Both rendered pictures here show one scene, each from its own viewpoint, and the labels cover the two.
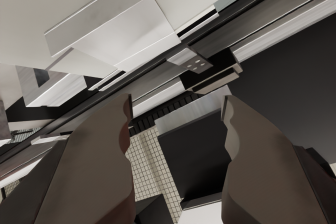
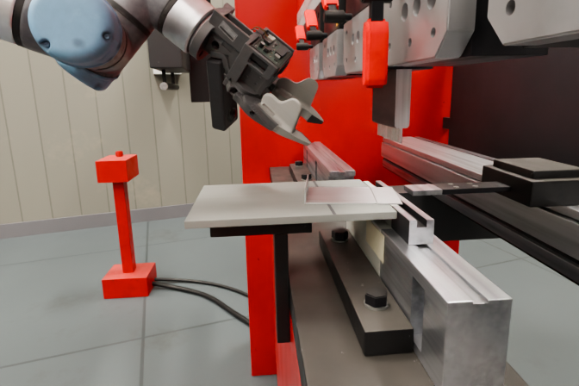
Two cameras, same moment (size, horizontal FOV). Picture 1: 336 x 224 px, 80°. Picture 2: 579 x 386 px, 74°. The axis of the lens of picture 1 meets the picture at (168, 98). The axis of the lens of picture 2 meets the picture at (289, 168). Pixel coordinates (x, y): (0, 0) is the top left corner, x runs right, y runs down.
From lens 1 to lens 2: 0.62 m
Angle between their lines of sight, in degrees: 106
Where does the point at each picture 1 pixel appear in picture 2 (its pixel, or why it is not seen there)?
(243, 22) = (489, 203)
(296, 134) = not seen: outside the picture
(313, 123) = not seen: outside the picture
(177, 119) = (392, 133)
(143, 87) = not seen: outside the picture
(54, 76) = (408, 270)
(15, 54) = (304, 211)
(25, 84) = (437, 326)
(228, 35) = (503, 205)
